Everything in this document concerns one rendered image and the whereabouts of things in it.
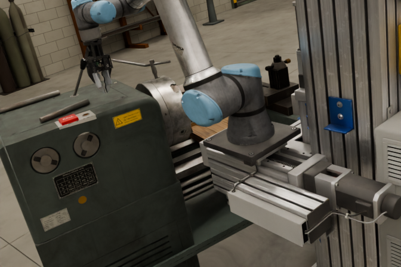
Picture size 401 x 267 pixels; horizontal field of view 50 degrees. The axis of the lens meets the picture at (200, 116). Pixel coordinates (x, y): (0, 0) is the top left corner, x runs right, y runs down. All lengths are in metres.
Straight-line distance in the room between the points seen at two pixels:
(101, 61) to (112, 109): 0.18
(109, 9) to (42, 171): 0.61
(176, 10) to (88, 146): 0.66
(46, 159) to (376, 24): 1.13
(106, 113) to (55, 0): 7.58
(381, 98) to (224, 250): 1.82
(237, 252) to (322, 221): 1.62
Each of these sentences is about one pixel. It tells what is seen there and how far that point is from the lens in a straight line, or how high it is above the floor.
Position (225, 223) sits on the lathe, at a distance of 2.08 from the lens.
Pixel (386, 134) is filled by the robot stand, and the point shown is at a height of 1.22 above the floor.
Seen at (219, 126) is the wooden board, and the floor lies 0.88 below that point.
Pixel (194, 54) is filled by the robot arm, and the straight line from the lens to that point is 1.19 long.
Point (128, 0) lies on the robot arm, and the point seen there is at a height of 1.61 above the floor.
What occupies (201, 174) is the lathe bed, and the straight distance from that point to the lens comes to 1.99.
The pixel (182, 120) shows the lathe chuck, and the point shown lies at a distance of 1.86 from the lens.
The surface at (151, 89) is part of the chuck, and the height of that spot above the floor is 1.22.
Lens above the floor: 1.73
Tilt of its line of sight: 21 degrees down
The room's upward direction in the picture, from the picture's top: 11 degrees counter-clockwise
